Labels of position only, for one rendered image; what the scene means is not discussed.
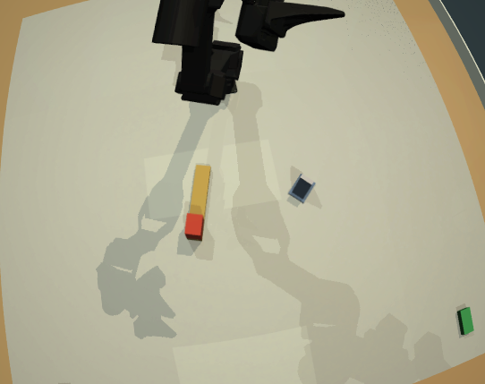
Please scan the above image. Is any yellow bar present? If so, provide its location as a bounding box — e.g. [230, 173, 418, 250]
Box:
[185, 165, 211, 241]

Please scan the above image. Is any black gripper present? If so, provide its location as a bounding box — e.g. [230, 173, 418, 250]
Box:
[235, 0, 345, 52]

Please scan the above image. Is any green rectangular bar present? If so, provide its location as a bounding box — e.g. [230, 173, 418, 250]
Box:
[457, 307, 474, 335]

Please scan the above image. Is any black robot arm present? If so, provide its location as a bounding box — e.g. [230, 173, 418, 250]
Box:
[152, 0, 243, 106]

